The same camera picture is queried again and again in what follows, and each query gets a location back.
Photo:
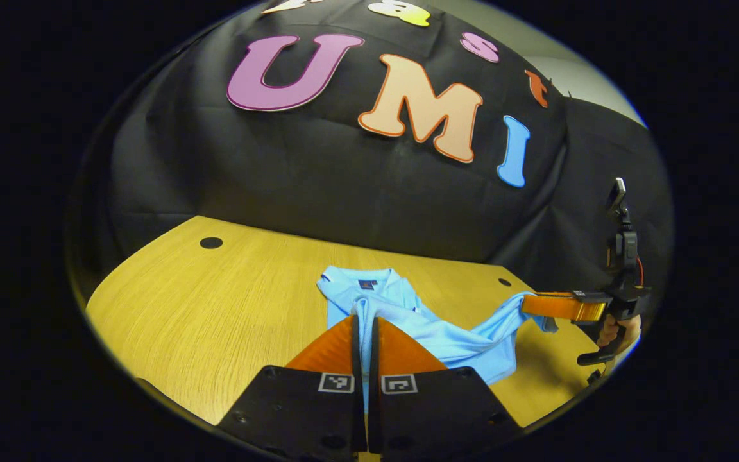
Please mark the light blue T-shirt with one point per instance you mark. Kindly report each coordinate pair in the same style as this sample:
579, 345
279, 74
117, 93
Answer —
408, 308

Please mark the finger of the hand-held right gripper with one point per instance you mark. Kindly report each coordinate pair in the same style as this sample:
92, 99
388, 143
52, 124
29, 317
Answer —
562, 307

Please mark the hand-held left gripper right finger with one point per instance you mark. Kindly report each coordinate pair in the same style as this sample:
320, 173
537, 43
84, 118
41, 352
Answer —
374, 359

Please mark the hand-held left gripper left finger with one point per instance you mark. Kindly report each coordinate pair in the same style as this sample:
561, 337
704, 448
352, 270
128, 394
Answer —
356, 353

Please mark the black backdrop cloth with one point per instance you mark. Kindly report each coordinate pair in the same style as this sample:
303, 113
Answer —
318, 186

